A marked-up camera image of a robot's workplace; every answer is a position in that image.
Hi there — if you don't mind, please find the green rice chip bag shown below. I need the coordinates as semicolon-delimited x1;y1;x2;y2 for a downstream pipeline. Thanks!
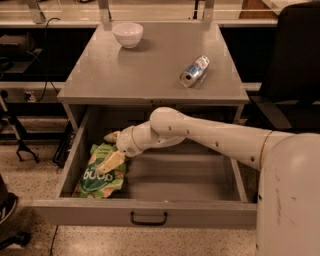
72;143;127;198

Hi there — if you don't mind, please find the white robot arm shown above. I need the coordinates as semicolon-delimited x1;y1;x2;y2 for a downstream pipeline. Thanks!
97;107;320;256

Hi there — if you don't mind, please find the black office chair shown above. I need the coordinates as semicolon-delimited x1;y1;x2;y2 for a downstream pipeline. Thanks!
246;1;320;133

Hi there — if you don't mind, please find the black stand leg left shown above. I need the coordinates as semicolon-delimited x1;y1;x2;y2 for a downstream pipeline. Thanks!
0;90;39;163

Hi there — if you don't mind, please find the black drawer handle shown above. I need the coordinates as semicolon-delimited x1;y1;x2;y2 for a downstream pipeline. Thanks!
130;211;168;226

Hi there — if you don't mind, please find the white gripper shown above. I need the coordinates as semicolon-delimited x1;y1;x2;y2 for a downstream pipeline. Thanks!
96;126;139;174

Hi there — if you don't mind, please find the silver blue soda can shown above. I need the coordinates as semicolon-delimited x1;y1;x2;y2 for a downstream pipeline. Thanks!
179;55;210;88

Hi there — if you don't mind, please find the black cable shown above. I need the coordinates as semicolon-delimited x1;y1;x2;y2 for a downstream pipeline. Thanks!
24;17;62;104

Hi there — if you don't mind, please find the grey drawer cabinet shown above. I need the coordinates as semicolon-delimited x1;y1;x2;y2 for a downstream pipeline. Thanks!
58;22;248;128

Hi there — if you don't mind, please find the black wheeled base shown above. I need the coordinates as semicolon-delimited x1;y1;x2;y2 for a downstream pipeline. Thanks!
0;175;31;250

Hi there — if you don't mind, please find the wall power outlet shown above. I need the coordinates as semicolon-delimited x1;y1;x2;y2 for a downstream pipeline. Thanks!
24;91;37;102

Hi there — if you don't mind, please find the open grey top drawer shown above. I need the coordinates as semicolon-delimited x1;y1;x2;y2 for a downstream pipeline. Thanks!
33;106;256;228

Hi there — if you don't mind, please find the white bowl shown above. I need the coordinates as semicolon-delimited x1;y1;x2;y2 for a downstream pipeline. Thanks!
112;22;144;48

